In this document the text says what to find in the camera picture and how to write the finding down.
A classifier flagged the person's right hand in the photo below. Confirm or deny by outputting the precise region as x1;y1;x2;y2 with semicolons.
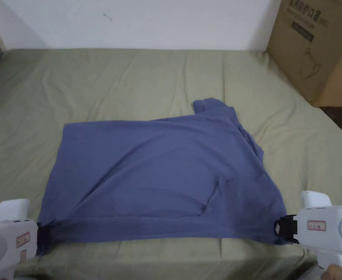
319;264;342;280

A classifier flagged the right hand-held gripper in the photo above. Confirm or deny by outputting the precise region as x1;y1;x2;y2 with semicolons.
273;190;342;276

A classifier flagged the brown cardboard carton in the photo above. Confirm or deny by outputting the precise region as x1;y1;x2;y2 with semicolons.
265;0;342;108

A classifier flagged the dark blue shirt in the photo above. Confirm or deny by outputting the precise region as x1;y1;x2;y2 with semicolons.
38;98;289;254

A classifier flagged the bed with pale green sheet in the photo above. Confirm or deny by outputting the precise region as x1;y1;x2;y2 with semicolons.
0;48;342;280

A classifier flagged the dark table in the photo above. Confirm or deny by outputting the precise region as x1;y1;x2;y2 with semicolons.
319;105;342;132

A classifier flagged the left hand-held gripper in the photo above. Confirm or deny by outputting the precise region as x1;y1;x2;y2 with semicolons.
0;198;55;280

